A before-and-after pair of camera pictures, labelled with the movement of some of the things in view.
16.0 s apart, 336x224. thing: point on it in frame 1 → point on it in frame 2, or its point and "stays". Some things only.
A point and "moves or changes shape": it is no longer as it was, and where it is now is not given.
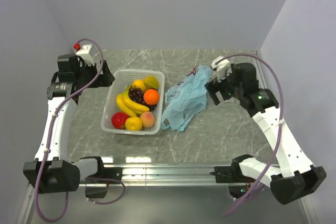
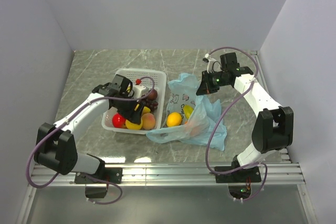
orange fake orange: (151, 96) → (195, 131)
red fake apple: (118, 120) stays
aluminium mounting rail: (152, 175) stays
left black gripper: (104, 80) → (132, 115)
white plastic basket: (122, 78) stays
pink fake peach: (148, 119) stays
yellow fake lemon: (133, 123) stays
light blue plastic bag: (186, 99) moves or changes shape
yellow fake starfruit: (150, 82) → (188, 110)
